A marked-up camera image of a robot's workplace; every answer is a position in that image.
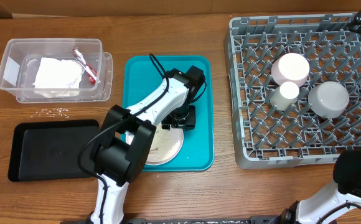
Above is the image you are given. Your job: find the large white plate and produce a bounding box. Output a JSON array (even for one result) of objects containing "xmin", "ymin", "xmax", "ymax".
[{"xmin": 124, "ymin": 126, "xmax": 185, "ymax": 166}]

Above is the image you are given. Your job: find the white cup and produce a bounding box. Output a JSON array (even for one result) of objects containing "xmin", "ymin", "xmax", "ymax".
[{"xmin": 270, "ymin": 82, "xmax": 299, "ymax": 111}]

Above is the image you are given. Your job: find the red snack wrapper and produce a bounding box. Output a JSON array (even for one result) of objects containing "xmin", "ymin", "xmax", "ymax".
[{"xmin": 73, "ymin": 48, "xmax": 97, "ymax": 85}]

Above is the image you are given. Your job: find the small pink bowl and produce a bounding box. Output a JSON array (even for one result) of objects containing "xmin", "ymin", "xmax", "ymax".
[{"xmin": 271, "ymin": 53, "xmax": 310, "ymax": 87}]

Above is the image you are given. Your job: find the white napkin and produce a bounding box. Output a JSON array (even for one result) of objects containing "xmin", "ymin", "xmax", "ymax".
[{"xmin": 33, "ymin": 57, "xmax": 84, "ymax": 89}]

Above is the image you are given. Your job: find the grey bowl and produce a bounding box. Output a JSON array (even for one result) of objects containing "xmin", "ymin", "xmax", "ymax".
[{"xmin": 308, "ymin": 82, "xmax": 349, "ymax": 119}]

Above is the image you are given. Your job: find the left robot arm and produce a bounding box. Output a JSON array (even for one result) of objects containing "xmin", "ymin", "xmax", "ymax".
[{"xmin": 77, "ymin": 54, "xmax": 207, "ymax": 223}]

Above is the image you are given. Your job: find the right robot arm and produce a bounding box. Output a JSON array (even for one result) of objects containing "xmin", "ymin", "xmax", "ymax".
[{"xmin": 270, "ymin": 10, "xmax": 361, "ymax": 224}]

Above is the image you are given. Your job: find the grey dishwasher rack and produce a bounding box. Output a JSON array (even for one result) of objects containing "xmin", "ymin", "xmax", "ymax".
[{"xmin": 224, "ymin": 13, "xmax": 361, "ymax": 169}]

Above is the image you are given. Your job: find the teal serving tray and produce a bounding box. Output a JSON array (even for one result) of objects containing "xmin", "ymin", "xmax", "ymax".
[{"xmin": 122, "ymin": 55, "xmax": 215, "ymax": 172}]

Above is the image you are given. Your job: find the black tray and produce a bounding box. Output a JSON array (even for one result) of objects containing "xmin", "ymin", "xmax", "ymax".
[{"xmin": 7, "ymin": 119, "xmax": 99, "ymax": 182}]

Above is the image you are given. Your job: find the clear plastic bin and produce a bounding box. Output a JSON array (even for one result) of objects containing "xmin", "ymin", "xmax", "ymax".
[{"xmin": 0, "ymin": 38, "xmax": 107, "ymax": 102}]

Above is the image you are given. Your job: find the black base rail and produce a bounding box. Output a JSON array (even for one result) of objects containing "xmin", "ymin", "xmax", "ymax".
[{"xmin": 60, "ymin": 215, "xmax": 293, "ymax": 224}]

